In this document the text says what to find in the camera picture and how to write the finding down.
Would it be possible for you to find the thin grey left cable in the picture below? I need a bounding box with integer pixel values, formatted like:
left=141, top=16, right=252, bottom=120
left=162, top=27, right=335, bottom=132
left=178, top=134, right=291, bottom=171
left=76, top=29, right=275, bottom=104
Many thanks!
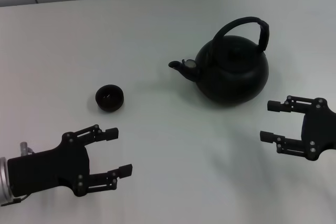
left=0, top=194, right=28, bottom=206

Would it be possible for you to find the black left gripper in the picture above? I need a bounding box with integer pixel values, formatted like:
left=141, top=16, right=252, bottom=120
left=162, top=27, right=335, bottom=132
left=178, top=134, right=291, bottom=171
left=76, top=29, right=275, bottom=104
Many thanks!
left=7, top=124, right=133, bottom=197

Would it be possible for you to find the small black teacup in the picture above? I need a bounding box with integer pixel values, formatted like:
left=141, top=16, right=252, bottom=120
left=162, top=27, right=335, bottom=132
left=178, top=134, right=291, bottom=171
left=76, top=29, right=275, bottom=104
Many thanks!
left=94, top=84, right=125, bottom=114

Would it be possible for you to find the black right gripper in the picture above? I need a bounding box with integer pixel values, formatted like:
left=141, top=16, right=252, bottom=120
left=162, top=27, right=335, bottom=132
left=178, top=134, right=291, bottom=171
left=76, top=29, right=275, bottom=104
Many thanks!
left=259, top=95, right=336, bottom=162

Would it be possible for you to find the black round teapot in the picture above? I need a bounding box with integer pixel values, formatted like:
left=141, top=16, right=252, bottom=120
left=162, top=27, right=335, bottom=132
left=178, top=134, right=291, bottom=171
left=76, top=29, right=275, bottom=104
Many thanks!
left=168, top=16, right=270, bottom=109

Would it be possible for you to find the silver left cable plug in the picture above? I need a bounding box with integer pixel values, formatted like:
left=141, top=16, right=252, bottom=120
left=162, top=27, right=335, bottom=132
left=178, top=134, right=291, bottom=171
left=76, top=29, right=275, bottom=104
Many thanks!
left=19, top=142, right=35, bottom=156

